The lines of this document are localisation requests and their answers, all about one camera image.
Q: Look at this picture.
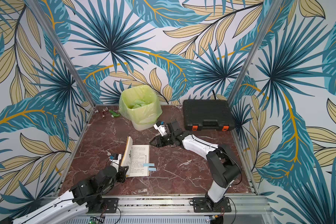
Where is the yellow cover book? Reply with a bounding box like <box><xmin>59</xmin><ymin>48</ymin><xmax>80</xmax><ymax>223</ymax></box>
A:
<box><xmin>121</xmin><ymin>136</ymin><xmax>149</xmax><ymax>178</ymax></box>

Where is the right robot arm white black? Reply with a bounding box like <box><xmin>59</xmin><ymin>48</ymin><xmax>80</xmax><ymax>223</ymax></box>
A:
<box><xmin>149</xmin><ymin>120</ymin><xmax>242</xmax><ymax>210</ymax></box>

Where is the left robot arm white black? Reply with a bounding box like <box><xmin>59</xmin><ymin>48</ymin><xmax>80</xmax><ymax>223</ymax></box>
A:
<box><xmin>0</xmin><ymin>162</ymin><xmax>129</xmax><ymax>224</ymax></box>

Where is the black plastic tool case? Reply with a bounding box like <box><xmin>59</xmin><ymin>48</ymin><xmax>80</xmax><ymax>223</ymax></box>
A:
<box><xmin>183</xmin><ymin>99</ymin><xmax>236</xmax><ymax>131</ymax></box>

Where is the white bin green bag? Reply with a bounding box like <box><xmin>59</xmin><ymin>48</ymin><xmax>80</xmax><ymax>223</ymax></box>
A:
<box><xmin>119</xmin><ymin>85</ymin><xmax>162</xmax><ymax>131</ymax></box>

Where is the green small bottle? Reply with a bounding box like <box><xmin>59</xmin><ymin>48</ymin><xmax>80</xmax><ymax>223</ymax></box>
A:
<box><xmin>109</xmin><ymin>110</ymin><xmax>120</xmax><ymax>118</ymax></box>

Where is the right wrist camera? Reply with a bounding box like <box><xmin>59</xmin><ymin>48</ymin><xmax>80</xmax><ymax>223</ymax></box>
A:
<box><xmin>154</xmin><ymin>121</ymin><xmax>168</xmax><ymax>136</ymax></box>

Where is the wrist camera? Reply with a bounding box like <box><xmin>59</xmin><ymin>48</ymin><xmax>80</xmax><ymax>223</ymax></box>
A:
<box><xmin>154</xmin><ymin>121</ymin><xmax>168</xmax><ymax>136</ymax></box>
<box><xmin>109</xmin><ymin>153</ymin><xmax>122</xmax><ymax>171</ymax></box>

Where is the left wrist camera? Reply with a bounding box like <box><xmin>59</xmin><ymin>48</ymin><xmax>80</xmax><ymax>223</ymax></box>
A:
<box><xmin>109</xmin><ymin>153</ymin><xmax>122</xmax><ymax>171</ymax></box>

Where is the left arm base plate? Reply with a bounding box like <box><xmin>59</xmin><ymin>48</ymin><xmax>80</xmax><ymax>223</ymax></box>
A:
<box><xmin>88</xmin><ymin>197</ymin><xmax>119</xmax><ymax>214</ymax></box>

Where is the aluminium front rail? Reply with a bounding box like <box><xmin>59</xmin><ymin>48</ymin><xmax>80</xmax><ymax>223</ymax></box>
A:
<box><xmin>30</xmin><ymin>195</ymin><xmax>275</xmax><ymax>224</ymax></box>

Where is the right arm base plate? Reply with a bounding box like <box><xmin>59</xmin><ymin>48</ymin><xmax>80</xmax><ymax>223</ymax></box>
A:
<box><xmin>189</xmin><ymin>197</ymin><xmax>231</xmax><ymax>213</ymax></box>

